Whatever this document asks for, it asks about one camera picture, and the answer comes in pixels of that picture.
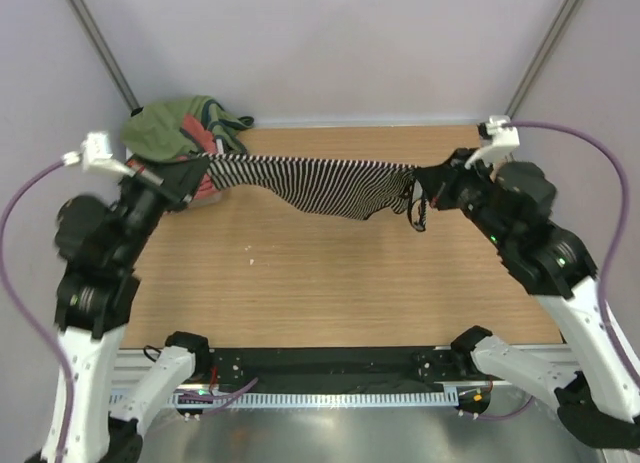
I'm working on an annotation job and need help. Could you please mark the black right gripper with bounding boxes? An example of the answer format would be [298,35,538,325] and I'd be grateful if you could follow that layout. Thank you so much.
[416,147,515,249]

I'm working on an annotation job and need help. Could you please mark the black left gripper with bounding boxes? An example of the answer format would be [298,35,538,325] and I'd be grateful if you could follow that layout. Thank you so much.
[110,153,209,270]

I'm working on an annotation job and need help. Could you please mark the black white striped tank top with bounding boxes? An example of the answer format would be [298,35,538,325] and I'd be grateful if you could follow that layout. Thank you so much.
[203,153,427,232]

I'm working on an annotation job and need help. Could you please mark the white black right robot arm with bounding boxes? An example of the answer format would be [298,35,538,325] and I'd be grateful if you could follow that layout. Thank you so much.
[413,148,639,452]

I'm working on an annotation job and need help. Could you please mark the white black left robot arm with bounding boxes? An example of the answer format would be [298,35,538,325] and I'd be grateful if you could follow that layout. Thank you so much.
[30,158,212,462]

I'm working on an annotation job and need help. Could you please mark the salmon red tank top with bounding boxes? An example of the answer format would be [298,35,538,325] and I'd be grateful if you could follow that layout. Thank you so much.
[124,113,224,202]

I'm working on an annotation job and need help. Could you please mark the green tank top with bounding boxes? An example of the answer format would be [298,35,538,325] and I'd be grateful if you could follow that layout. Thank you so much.
[119,95,254,162]

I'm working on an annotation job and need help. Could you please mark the white plastic basket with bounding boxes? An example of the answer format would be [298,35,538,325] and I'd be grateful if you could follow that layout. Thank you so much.
[187,191,224,210]

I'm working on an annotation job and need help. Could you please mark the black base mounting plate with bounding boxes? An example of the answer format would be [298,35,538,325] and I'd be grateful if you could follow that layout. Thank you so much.
[189,346,492,394]

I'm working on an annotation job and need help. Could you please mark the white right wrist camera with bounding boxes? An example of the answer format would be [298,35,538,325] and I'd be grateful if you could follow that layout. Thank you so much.
[464,115,520,169]

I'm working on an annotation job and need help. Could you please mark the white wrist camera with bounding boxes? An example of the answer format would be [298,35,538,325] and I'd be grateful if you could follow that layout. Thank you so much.
[464,115,520,169]
[61,132,135,177]

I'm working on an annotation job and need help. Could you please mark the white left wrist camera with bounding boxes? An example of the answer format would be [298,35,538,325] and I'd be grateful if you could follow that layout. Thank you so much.
[61,132,135,177]

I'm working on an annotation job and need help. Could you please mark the slotted grey cable duct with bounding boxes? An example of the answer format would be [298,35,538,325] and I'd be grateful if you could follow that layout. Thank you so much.
[163,387,459,410]

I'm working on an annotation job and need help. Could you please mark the aluminium frame rail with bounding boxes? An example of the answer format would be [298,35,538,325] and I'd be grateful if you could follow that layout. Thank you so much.
[602,449,640,463]

